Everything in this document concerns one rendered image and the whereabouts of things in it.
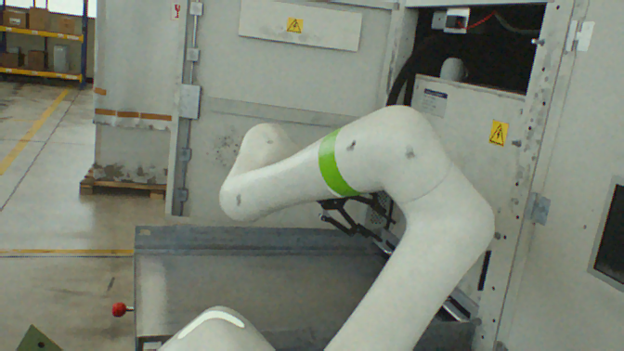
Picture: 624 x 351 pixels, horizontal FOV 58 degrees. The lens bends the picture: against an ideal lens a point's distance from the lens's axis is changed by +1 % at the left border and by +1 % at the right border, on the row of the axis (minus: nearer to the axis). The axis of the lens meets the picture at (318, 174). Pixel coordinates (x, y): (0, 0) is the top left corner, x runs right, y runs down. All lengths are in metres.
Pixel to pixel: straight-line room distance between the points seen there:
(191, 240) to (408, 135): 0.91
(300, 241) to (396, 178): 0.86
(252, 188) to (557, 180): 0.55
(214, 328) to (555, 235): 0.62
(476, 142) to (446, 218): 0.51
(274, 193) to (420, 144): 0.33
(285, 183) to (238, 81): 0.76
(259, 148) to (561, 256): 0.61
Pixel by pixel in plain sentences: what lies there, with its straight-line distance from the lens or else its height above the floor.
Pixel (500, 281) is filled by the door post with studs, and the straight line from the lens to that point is 1.18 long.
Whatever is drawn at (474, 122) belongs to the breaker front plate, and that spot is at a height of 1.31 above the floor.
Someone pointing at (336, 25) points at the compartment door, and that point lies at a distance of 1.65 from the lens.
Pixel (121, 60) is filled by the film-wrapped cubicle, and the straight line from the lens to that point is 4.69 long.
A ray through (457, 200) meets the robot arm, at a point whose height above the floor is 1.25.
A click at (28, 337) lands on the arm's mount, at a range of 0.85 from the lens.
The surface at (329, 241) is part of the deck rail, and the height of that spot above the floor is 0.87.
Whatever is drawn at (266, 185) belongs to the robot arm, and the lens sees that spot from 1.03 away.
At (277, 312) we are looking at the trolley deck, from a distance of 1.29.
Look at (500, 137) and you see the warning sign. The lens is 1.26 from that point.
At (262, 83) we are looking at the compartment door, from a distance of 1.69.
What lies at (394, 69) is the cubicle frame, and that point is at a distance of 1.64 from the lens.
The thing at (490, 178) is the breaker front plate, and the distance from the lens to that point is 1.28.
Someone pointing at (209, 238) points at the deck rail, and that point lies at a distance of 1.57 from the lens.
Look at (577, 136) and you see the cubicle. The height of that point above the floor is 1.35.
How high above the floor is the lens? 1.44
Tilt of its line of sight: 13 degrees down
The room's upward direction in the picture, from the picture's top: 8 degrees clockwise
